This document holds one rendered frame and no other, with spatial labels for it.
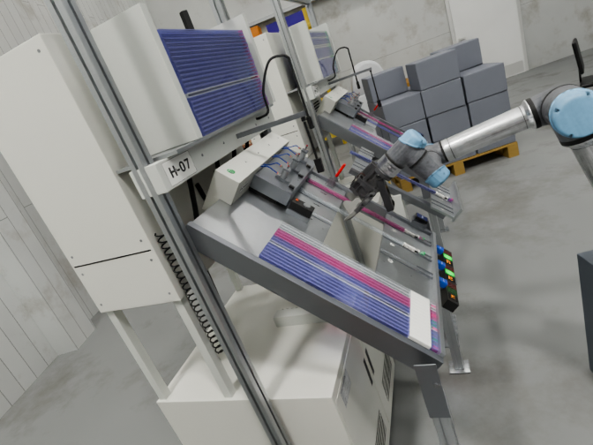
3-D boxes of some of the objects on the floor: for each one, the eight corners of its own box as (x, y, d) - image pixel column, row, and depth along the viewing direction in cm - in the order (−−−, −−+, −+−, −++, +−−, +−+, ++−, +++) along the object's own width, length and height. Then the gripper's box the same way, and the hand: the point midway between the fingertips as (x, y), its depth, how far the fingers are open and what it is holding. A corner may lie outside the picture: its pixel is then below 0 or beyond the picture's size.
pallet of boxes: (483, 142, 467) (464, 40, 428) (519, 154, 392) (500, 32, 352) (386, 175, 481) (360, 79, 442) (403, 193, 406) (372, 79, 366)
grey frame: (463, 364, 181) (343, -110, 118) (490, 561, 114) (244, -295, 51) (351, 370, 202) (198, -28, 140) (317, 539, 135) (-5, -85, 72)
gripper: (374, 154, 132) (336, 197, 143) (370, 167, 120) (328, 212, 131) (394, 170, 133) (354, 211, 143) (391, 184, 121) (348, 228, 131)
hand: (349, 214), depth 137 cm, fingers open, 7 cm apart
